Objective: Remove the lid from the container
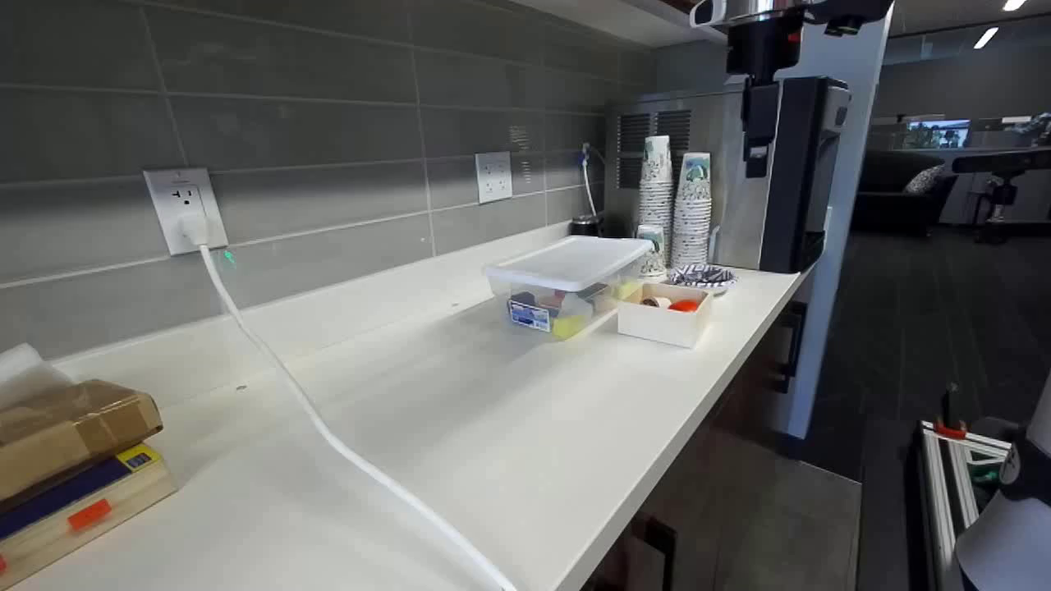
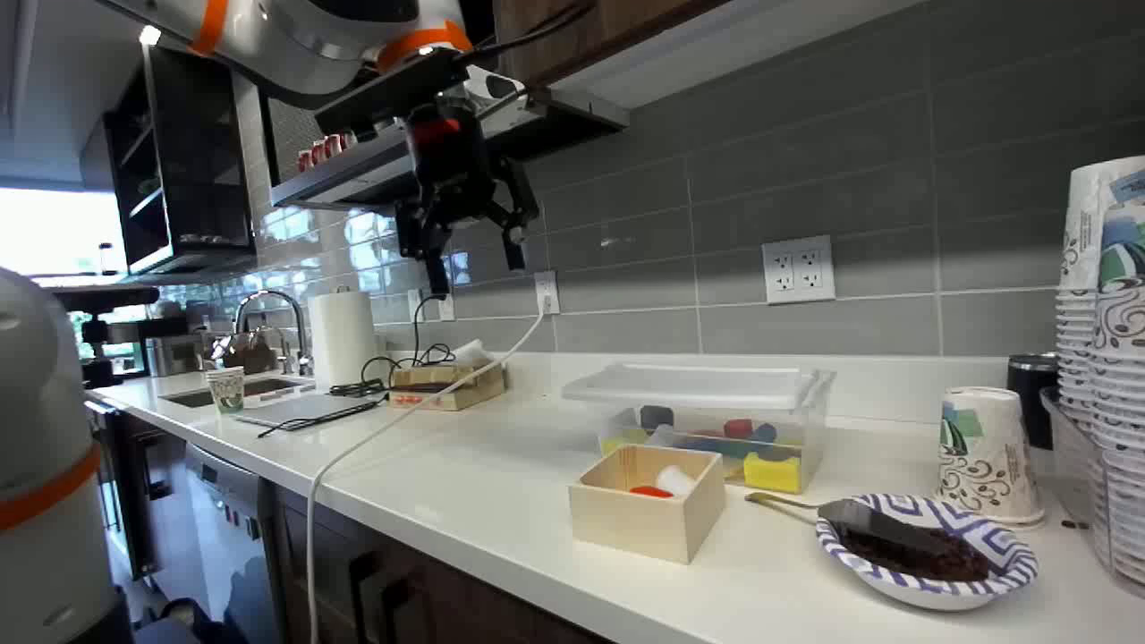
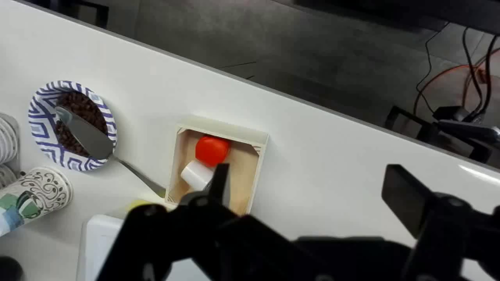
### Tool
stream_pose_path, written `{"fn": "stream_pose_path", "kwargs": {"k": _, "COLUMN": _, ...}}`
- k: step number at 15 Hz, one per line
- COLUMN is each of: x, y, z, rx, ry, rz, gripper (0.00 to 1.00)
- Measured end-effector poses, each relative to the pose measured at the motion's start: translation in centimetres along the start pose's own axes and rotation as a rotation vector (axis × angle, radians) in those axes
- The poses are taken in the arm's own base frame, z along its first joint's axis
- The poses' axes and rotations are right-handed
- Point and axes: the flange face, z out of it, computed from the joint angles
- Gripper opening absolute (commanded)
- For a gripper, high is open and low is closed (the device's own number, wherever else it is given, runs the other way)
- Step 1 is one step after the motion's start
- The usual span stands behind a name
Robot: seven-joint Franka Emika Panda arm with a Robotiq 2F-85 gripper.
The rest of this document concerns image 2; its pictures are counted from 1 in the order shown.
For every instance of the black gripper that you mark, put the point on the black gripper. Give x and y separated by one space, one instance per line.
447 162

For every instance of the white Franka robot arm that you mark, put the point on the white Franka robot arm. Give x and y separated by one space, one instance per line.
46 415

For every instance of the clear plastic container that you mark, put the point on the clear plastic container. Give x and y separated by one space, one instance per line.
716 435

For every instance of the small outlet with plug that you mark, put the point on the small outlet with plug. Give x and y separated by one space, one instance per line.
544 290

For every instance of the thin black tap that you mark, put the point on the thin black tap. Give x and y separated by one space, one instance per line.
417 327

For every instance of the flat wooden tray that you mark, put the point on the flat wooden tray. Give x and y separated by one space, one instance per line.
452 384

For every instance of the grey under-cabinet shelf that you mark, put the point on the grey under-cabinet shelf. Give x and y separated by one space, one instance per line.
558 119

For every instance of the white paper towel roll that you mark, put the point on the white paper towel roll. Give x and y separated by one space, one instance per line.
342 342

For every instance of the red and white mugs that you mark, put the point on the red and white mugs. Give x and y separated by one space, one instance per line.
322 150

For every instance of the chrome sink faucet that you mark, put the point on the chrome sink faucet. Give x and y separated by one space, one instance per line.
295 324

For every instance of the dark flat tray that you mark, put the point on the dark flat tray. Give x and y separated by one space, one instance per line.
307 409

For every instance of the yellow green block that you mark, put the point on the yellow green block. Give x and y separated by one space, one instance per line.
621 442

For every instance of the dark blue block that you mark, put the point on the dark blue block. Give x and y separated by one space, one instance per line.
656 415

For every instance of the kitchen sink basin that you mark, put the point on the kitchen sink basin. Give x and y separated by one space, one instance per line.
236 390

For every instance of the small patterned paper cup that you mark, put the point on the small patterned paper cup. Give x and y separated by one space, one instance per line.
227 390

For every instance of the small red item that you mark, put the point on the small red item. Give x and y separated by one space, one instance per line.
653 492

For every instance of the small white item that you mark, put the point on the small white item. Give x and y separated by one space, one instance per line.
678 477

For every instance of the red block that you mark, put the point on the red block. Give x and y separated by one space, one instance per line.
739 426

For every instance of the light wooden box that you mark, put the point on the light wooden box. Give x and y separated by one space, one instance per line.
644 520

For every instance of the black coffee machine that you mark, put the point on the black coffee machine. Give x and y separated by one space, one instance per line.
118 327

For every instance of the stainless dishwasher front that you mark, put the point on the stainless dishwasher front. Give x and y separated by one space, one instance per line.
227 539

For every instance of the dark brown food piece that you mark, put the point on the dark brown food piece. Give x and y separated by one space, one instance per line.
931 556

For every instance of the upturned patterned paper cup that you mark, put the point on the upturned patterned paper cup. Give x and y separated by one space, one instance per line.
988 459

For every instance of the black cylindrical jar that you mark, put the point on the black cylindrical jar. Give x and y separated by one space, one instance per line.
1033 393

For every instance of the blue patterned paper plate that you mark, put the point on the blue patterned paper plate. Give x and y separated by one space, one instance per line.
951 584

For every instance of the tall paper cup stack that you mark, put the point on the tall paper cup stack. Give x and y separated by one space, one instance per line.
1078 262
1124 415

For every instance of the brown wooden wall cabinet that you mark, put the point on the brown wooden wall cabinet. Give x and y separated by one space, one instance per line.
573 28

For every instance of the black open wall cabinet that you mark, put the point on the black open wall cabinet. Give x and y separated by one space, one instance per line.
180 164

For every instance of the white double wall outlet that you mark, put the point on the white double wall outlet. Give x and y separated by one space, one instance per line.
799 269

